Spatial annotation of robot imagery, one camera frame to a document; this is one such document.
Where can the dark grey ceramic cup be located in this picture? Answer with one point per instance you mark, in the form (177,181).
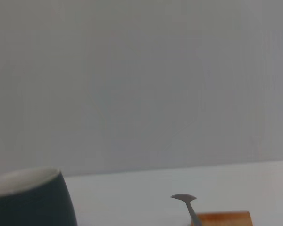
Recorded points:
(37,204)

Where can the reddish stained wooden block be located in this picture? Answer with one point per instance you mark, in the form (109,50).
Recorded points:
(226,219)

